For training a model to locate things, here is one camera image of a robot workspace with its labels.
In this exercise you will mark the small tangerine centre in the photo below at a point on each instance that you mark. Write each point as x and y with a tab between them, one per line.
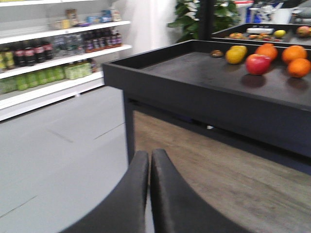
299	67

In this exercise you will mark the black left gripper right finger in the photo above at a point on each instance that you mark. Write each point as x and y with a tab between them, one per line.
177	208

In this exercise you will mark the black wooden produce stand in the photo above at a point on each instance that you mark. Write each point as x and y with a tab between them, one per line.
243	142

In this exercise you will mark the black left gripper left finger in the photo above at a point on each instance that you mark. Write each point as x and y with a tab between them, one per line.
123	210

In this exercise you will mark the round orange back row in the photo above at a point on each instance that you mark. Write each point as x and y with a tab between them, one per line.
293	52

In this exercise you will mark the yellow pear fruit back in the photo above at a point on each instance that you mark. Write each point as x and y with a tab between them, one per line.
241	48

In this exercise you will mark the yellow pear fruit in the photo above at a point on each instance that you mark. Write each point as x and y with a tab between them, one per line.
235	56
241	48

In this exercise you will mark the white supermarket shelf unit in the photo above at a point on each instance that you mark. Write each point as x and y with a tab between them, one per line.
51	50

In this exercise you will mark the orange with knob top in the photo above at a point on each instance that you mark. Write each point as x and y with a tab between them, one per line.
267	49

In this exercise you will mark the green potted plant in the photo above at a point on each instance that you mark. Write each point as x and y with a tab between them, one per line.
198	19

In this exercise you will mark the yellow pear fruit front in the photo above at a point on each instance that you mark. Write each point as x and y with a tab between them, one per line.
235	56

